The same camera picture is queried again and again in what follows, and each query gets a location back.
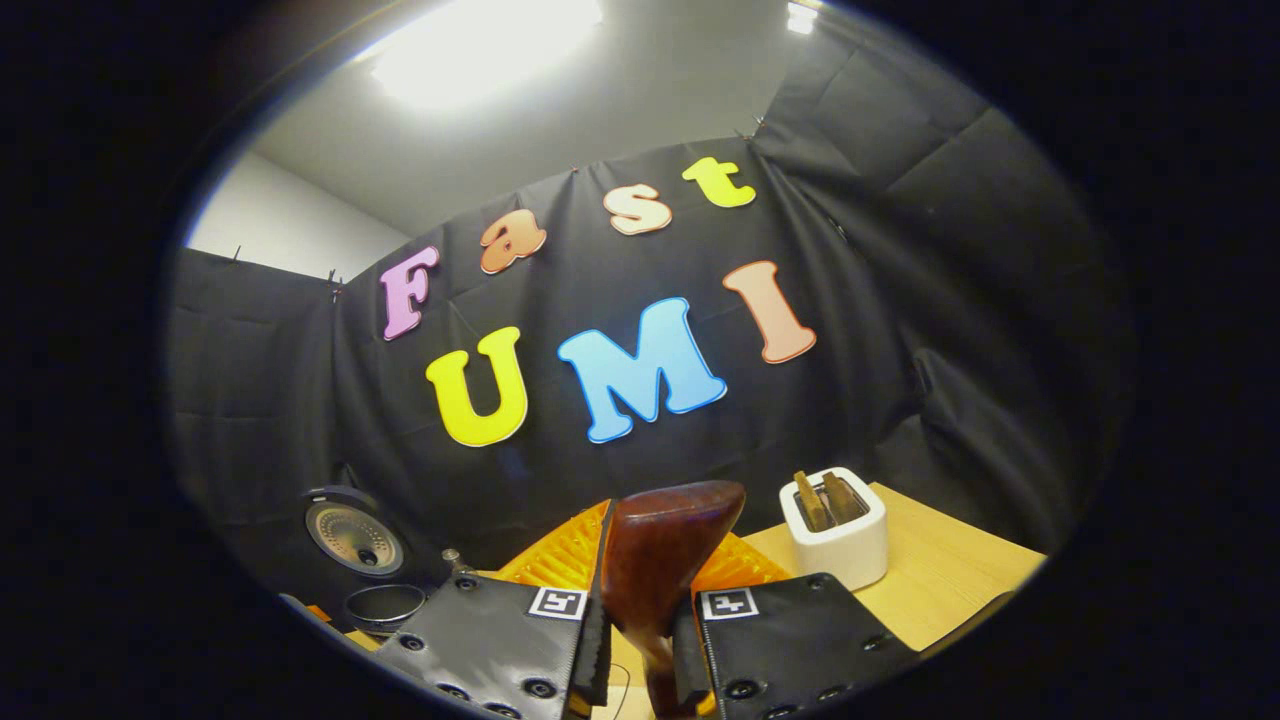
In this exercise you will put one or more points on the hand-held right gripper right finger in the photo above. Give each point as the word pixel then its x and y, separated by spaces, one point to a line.
pixel 800 640

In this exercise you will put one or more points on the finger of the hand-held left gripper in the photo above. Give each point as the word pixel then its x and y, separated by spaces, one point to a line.
pixel 319 612

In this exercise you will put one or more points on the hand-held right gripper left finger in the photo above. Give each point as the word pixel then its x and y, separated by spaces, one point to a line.
pixel 500 640

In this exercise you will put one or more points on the grey rice cooker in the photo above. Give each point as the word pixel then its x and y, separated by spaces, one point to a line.
pixel 355 540

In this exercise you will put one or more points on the brown wooden spoon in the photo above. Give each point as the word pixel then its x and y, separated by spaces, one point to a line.
pixel 660 560

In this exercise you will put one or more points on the small clear bottle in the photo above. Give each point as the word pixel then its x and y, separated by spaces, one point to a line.
pixel 458 562

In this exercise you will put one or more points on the white toaster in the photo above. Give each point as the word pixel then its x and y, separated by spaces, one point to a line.
pixel 840 560

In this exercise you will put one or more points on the brown toast slice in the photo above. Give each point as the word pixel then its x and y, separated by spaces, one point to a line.
pixel 808 500
pixel 843 498

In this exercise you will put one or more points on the black backdrop cloth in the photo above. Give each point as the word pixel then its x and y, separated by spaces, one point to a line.
pixel 900 300

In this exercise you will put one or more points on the long ceiling light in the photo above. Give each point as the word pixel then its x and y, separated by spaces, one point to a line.
pixel 480 50

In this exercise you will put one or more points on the small ceiling light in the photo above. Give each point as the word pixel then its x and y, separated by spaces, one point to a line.
pixel 802 17

